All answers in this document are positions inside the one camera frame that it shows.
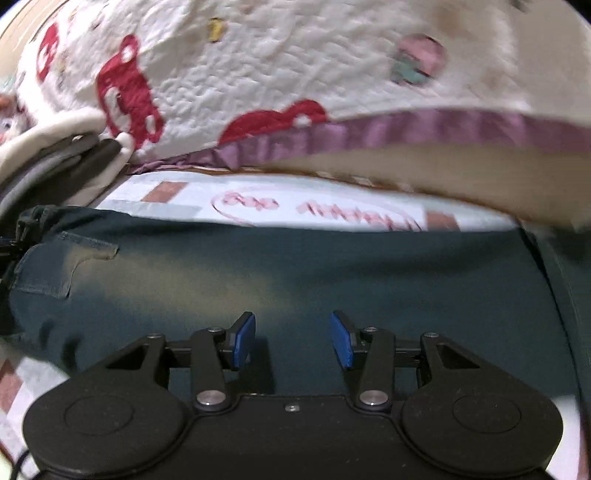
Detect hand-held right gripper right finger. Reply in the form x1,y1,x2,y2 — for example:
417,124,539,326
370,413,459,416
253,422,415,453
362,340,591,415
329,311,481,411

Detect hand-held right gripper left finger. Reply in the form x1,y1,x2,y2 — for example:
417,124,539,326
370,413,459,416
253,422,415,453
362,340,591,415
106,311,256,412

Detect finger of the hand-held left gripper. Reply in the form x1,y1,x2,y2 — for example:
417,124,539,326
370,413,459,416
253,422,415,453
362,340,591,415
0,235,21,296

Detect dark blue jeans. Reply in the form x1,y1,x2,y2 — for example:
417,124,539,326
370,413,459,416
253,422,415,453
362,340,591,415
0,205,591,462

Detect grey folded garment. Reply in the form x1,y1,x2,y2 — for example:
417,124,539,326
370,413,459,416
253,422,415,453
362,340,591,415
0,138,100,208

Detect white folded garment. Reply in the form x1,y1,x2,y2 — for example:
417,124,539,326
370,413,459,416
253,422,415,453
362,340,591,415
0,108,107,181

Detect dark folded garment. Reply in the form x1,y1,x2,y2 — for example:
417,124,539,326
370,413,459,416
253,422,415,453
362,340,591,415
69,136,123,195

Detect grey bunny plush toy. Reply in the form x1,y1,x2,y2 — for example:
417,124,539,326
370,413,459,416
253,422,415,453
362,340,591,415
0,90,24,139

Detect checked printed bed sheet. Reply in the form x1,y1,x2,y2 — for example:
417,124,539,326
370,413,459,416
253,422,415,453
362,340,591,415
0,173,522,462

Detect cream folded garment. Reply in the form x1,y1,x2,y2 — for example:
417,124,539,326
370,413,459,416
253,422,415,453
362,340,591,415
81,131,137,204

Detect white quilt red bear print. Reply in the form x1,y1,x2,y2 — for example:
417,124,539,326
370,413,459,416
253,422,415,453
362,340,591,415
0,0,591,176

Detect black cable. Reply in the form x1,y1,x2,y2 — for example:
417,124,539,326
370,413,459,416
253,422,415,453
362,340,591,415
7,445,35,480

